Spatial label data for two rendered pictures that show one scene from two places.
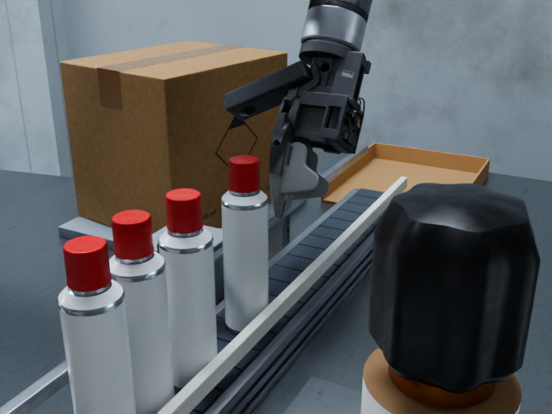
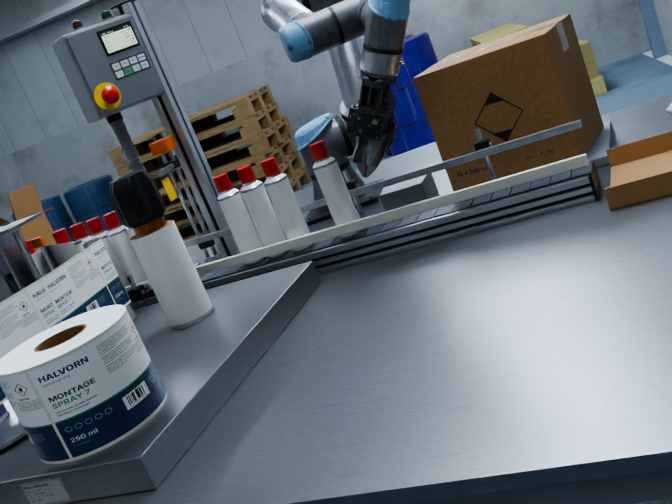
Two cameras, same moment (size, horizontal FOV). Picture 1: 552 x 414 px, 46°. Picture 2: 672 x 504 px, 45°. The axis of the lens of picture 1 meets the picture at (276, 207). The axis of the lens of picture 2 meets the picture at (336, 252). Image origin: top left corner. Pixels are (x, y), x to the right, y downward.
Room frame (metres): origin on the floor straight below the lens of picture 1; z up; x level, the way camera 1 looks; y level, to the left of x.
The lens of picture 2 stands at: (0.54, -1.62, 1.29)
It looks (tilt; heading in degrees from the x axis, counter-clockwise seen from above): 14 degrees down; 87
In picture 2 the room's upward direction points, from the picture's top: 22 degrees counter-clockwise
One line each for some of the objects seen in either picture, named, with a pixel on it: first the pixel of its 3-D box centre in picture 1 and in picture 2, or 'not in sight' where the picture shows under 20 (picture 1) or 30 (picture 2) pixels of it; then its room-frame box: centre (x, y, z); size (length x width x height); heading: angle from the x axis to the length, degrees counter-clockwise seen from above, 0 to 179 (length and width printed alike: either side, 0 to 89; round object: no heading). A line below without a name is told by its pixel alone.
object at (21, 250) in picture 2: not in sight; (32, 278); (-0.05, 0.30, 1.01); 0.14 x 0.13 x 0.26; 152
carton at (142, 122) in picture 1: (182, 134); (510, 103); (1.11, 0.16, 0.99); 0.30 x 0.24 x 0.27; 143
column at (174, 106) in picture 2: not in sight; (184, 142); (0.40, 0.34, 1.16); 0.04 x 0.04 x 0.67; 62
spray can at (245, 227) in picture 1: (245, 246); (334, 189); (0.66, 0.03, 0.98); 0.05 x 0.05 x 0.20
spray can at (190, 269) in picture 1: (188, 292); (285, 204); (0.56, 0.09, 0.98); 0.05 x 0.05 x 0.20
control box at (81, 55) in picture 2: not in sight; (110, 68); (0.31, 0.31, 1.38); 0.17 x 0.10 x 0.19; 27
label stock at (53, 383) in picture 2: not in sight; (82, 380); (0.18, -0.45, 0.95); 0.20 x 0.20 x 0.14
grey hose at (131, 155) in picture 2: not in sight; (132, 156); (0.27, 0.35, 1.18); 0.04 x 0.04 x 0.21
